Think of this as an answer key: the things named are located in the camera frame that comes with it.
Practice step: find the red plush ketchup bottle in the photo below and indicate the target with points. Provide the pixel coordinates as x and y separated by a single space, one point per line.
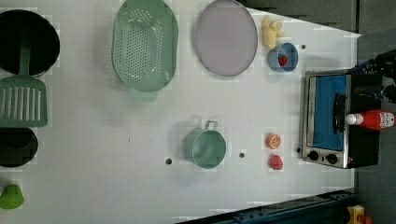
372 119

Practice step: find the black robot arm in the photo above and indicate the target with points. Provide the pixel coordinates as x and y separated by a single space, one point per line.
383 65

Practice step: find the black silver toaster oven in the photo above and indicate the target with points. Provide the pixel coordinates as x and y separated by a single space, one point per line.
327 139

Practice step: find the green metal pot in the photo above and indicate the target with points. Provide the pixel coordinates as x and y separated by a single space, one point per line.
205 147

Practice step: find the lilac round plate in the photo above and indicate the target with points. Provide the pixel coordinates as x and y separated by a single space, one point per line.
226 38

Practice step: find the orange slice toy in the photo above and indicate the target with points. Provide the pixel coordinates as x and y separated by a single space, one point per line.
273 141

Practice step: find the green perforated colander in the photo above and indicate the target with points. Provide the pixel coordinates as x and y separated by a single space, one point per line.
144 46

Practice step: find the red toy strawberry in cup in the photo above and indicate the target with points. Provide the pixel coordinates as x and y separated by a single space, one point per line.
282 60

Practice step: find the blue cup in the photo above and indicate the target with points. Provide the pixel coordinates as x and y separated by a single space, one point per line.
286 49

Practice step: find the yellow plush toy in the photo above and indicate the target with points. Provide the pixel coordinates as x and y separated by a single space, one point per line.
271 32

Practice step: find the green slotted spatula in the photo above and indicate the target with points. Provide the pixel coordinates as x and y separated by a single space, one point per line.
23 98

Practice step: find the small black bowl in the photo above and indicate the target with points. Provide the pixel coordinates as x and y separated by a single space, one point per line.
17 146

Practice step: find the large black pan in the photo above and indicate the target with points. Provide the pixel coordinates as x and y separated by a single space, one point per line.
44 41

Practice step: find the green toy pear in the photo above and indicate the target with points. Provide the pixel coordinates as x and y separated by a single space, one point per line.
11 197

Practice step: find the blue metal table frame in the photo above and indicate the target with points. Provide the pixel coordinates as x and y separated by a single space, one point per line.
326 208

